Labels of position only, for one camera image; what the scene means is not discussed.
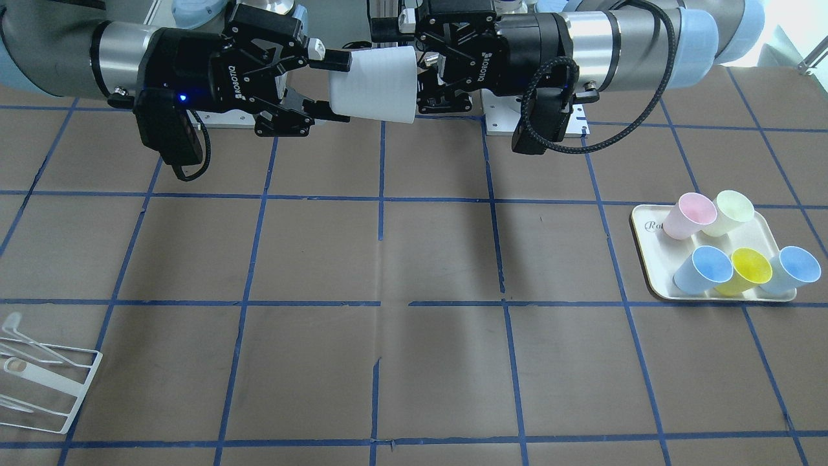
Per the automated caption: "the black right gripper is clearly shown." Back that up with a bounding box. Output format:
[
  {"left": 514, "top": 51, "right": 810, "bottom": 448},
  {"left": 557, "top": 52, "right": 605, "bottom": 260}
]
[{"left": 135, "top": 3, "right": 352, "bottom": 137}]

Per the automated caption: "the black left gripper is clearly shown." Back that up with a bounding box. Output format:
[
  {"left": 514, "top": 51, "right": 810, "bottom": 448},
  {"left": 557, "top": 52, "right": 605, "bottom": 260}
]
[{"left": 371, "top": 1, "right": 574, "bottom": 114}]

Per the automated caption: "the white ribbed plastic cup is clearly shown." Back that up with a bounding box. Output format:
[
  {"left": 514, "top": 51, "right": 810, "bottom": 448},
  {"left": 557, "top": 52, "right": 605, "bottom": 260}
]
[{"left": 329, "top": 45, "right": 418, "bottom": 124}]

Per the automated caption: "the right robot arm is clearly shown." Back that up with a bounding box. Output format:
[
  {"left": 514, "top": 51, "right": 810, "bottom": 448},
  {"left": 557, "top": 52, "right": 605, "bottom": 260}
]
[{"left": 2, "top": 1, "right": 351, "bottom": 142}]

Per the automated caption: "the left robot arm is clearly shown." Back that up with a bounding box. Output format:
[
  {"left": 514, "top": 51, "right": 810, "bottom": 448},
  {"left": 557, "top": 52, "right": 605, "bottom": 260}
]
[{"left": 369, "top": 1, "right": 765, "bottom": 114}]

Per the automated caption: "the pink plastic cup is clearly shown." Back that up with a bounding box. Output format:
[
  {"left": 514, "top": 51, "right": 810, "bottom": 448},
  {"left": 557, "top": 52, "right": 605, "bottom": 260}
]
[{"left": 662, "top": 192, "right": 718, "bottom": 241}]

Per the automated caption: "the pale green plastic cup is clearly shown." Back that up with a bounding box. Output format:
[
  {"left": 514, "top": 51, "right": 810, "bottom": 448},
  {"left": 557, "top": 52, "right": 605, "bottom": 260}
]
[{"left": 702, "top": 190, "right": 755, "bottom": 237}]

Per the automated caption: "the yellow plastic cup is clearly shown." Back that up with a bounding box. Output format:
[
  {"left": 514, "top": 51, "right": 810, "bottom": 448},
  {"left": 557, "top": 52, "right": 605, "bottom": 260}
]
[{"left": 714, "top": 247, "right": 774, "bottom": 296}]

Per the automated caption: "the light blue plastic cup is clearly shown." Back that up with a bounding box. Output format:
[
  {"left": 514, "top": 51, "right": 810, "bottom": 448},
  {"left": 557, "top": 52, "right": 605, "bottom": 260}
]
[{"left": 759, "top": 245, "right": 822, "bottom": 295}]

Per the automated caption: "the cream plastic tray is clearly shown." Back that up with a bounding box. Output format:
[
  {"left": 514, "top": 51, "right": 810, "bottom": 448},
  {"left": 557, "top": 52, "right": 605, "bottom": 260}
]
[{"left": 631, "top": 205, "right": 798, "bottom": 303}]

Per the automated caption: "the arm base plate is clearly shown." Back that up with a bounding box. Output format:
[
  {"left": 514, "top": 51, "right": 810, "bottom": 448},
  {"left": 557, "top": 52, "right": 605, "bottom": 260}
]
[
  {"left": 196, "top": 109, "right": 261, "bottom": 129},
  {"left": 482, "top": 91, "right": 587, "bottom": 137}
]

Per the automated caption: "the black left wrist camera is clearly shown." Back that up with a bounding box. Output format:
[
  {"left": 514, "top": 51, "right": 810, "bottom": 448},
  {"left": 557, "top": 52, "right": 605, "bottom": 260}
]
[{"left": 511, "top": 87, "right": 571, "bottom": 155}]

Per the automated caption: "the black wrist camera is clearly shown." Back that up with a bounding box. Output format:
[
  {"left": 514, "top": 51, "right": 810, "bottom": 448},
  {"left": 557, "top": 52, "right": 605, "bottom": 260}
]
[
  {"left": 133, "top": 88, "right": 204, "bottom": 167},
  {"left": 511, "top": 87, "right": 571, "bottom": 155}
]

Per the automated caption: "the black braided camera cable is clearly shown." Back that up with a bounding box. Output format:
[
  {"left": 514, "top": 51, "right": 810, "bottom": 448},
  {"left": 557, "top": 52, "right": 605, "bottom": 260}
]
[{"left": 521, "top": 0, "right": 678, "bottom": 155}]

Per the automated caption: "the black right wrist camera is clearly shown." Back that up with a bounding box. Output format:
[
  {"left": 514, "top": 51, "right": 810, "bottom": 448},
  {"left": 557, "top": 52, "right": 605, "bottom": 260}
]
[{"left": 133, "top": 88, "right": 204, "bottom": 167}]

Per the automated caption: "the white wire cup rack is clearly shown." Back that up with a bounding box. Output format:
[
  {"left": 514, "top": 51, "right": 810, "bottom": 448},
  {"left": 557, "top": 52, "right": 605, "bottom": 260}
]
[{"left": 1, "top": 312, "right": 103, "bottom": 436}]

